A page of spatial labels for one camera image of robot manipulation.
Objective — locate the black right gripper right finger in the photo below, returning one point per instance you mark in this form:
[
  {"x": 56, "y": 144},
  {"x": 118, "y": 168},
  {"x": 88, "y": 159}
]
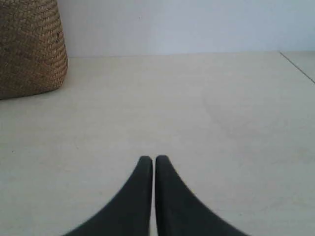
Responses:
[{"x": 179, "y": 212}]

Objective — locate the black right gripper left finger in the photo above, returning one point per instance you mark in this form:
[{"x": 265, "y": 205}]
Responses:
[{"x": 129, "y": 211}]

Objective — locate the brown woven wicker basket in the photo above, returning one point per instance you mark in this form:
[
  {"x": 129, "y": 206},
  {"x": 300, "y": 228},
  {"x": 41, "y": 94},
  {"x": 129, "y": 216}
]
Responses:
[{"x": 33, "y": 57}]

